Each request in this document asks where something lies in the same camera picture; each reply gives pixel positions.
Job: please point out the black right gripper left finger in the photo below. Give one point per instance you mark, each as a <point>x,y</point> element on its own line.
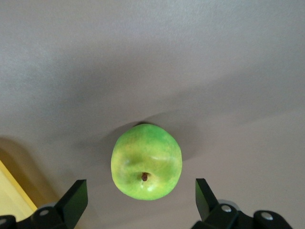
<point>69,205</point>

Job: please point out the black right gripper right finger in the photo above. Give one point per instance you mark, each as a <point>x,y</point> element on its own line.
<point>209,210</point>

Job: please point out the green apple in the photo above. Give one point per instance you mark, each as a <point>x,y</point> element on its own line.
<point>146,162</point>

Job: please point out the yellow plastic tray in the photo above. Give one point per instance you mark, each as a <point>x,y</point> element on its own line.
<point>9,186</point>

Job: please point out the brown table mat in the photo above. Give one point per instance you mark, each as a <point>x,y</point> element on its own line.
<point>143,71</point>

